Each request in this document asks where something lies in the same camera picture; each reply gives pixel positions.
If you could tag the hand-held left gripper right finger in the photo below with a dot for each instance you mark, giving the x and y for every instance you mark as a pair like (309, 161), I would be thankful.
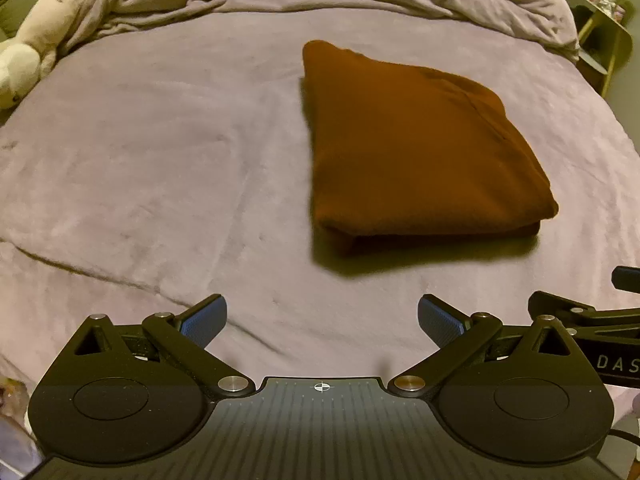
(440, 320)

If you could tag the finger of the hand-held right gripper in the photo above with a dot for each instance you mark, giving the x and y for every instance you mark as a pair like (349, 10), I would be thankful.
(590, 312)
(627, 279)

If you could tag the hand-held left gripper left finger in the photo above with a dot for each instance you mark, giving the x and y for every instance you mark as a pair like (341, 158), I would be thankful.
(205, 320)

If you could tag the rust brown knit sweater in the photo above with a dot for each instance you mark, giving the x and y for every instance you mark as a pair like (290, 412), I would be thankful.
(415, 160)

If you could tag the purple bed sheet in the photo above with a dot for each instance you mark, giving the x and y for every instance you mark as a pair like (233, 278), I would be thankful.
(150, 185)

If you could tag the yellow side table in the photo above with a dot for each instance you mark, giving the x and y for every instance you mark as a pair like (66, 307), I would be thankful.
(607, 40)

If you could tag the white plush toy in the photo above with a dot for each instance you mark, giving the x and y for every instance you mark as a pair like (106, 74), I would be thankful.
(20, 60)

